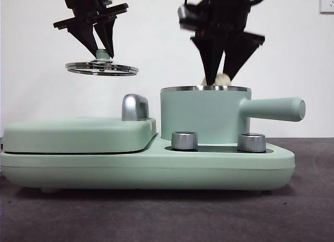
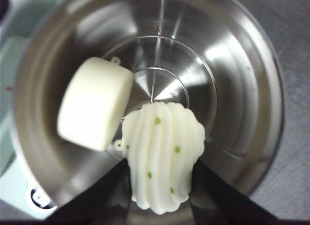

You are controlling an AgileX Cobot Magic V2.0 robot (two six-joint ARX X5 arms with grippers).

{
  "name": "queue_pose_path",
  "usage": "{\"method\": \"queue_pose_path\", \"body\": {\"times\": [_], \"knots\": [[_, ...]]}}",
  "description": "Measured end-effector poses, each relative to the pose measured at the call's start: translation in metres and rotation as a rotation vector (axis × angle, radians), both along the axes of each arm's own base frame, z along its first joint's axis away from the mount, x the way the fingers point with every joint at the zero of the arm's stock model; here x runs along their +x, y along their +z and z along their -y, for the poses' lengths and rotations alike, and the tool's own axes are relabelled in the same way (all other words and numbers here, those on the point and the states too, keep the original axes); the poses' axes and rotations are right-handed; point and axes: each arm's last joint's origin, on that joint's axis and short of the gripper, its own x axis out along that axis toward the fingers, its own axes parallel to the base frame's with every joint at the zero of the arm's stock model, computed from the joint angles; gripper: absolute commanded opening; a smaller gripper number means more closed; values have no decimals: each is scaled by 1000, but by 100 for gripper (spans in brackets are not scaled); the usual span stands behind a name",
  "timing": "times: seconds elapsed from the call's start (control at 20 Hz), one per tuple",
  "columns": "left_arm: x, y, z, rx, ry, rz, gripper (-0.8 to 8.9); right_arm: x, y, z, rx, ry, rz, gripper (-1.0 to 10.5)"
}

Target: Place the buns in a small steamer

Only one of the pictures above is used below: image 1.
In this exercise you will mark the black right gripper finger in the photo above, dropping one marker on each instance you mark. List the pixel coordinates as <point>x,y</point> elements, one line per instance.
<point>242,49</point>
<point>208,57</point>

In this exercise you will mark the silver control knob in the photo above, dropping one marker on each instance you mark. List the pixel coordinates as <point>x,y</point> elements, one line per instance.
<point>251,143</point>
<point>184,141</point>

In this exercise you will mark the white wall socket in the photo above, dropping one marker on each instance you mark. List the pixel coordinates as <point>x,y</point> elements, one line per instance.
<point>327,3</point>

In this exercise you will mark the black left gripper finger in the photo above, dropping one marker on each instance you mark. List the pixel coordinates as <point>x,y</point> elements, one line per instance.
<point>108,33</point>
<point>84,36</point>

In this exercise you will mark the green breakfast machine base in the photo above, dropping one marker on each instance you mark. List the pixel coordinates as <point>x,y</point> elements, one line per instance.
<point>156,171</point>

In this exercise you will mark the smooth white steamed bun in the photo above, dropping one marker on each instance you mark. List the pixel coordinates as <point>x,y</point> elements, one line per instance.
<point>224,79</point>

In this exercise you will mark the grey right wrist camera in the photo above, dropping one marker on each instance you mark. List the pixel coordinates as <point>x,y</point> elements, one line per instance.
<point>188,13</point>

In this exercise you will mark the glass lid green knob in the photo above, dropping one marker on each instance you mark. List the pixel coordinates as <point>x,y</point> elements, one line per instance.
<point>101,55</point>

